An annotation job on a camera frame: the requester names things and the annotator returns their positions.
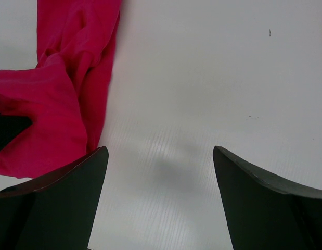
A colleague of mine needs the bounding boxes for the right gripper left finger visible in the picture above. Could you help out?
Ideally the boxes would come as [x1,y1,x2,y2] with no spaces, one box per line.
[0,147,109,249]

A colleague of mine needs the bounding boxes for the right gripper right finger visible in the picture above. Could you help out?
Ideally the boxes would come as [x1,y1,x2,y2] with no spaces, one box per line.
[213,146,322,249]

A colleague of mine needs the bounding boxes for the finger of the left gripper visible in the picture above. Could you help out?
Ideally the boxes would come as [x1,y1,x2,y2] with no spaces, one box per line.
[0,113,32,151]

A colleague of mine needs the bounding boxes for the magenta t shirt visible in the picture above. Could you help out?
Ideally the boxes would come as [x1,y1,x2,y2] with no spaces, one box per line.
[0,1,121,178]

